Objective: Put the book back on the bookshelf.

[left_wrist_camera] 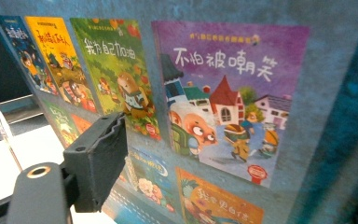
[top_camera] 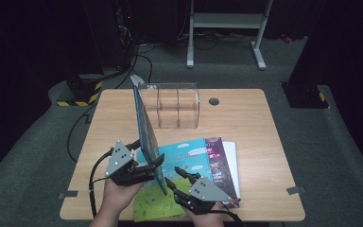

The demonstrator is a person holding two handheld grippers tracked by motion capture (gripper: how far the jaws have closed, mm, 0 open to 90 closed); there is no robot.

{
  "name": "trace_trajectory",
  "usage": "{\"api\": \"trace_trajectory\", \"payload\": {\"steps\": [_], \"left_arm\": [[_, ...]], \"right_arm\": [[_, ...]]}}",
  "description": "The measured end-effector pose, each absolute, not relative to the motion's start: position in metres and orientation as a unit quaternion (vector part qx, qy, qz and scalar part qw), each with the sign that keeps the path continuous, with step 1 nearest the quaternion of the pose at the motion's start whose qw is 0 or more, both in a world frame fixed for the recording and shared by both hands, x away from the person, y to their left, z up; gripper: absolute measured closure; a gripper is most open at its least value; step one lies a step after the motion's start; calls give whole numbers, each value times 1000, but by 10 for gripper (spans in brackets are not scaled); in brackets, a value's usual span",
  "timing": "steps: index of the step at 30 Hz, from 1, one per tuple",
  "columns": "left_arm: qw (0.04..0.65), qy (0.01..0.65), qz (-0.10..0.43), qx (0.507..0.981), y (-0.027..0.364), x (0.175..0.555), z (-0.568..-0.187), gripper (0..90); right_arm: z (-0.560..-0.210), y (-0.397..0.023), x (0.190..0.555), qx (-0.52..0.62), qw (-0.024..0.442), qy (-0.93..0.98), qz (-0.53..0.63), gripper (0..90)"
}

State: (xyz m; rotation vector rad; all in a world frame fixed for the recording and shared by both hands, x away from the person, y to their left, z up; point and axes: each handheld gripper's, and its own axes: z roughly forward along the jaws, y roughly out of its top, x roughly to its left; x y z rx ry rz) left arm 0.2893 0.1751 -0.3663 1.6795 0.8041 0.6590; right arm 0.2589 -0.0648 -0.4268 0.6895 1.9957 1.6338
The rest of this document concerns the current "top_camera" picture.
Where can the person's right hand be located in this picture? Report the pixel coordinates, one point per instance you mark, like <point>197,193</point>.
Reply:
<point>206,219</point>

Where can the purple magazine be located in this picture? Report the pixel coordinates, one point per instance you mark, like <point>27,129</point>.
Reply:
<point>222,170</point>

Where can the grey tape piece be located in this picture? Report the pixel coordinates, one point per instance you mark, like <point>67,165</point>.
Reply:
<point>67,195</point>
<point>295,190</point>

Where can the round grey table grommet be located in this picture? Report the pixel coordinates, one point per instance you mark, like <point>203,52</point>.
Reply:
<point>214,101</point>

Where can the white book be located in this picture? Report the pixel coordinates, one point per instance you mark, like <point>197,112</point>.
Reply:
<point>233,164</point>

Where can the small red object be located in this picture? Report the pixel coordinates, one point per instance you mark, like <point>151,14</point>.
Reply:
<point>286,38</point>

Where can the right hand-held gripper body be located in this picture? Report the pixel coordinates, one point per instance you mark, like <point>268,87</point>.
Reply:
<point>203,197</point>

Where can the black equipment tower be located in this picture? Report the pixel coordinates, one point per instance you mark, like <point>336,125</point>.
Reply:
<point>127,34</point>

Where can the dark blue picture book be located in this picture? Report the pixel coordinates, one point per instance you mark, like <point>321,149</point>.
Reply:
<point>148,138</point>

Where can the white metal stand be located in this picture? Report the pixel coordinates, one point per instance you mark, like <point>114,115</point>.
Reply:
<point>227,20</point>

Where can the white plastic piece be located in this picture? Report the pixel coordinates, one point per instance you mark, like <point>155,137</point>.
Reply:
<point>135,78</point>

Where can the black yellow striped base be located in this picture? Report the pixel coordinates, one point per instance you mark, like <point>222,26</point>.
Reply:
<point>305,96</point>
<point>82,90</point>

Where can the light blue picture book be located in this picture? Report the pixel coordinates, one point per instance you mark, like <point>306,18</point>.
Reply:
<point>182,157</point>

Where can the clear acrylic book rack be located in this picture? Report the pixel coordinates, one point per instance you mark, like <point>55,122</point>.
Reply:
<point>176,105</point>

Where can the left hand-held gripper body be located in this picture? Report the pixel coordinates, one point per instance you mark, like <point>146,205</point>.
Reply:
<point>121,164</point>

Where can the person's left hand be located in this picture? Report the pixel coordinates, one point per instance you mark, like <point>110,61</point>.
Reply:
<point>121,197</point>

